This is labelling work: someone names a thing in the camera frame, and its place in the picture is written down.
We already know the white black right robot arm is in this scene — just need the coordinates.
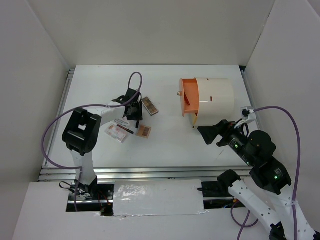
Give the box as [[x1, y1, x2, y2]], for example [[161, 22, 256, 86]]
[[197, 120, 320, 240]]

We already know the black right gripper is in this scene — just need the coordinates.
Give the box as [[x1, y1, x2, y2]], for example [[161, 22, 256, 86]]
[[196, 117, 255, 165]]

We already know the dark red lip tube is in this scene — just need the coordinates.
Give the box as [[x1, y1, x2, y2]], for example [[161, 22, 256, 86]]
[[135, 120, 140, 129]]

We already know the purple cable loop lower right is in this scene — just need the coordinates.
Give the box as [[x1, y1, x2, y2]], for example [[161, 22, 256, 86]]
[[230, 199, 261, 240]]

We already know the white foil-taped cover panel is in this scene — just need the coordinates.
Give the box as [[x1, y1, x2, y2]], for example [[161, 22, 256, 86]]
[[113, 179, 205, 217]]

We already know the square four-shade eyeshadow palette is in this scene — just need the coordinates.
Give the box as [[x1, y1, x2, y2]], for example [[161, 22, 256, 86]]
[[136, 124, 152, 139]]

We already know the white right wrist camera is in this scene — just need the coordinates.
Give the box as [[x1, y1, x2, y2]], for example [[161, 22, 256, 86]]
[[235, 106, 257, 128]]

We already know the orange top drawer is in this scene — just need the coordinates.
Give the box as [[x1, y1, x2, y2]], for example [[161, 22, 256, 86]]
[[177, 78, 199, 117]]

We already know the clear pink nails box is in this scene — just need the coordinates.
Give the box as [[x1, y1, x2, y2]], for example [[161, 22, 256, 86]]
[[105, 123, 128, 143]]

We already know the clear false lashes box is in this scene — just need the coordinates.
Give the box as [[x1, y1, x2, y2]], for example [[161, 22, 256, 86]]
[[112, 118, 131, 129]]

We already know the brown multi-shade eyeshadow palette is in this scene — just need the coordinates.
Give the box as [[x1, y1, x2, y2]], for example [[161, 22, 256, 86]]
[[141, 96, 159, 116]]

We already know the cream cylindrical drawer organizer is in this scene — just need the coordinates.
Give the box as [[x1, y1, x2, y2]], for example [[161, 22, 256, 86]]
[[193, 78, 235, 128]]

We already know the orange drawer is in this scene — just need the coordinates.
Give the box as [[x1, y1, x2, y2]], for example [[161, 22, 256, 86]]
[[177, 78, 199, 117], [191, 113, 199, 127]]

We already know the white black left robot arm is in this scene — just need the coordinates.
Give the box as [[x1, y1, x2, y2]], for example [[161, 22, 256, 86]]
[[62, 88, 143, 200]]

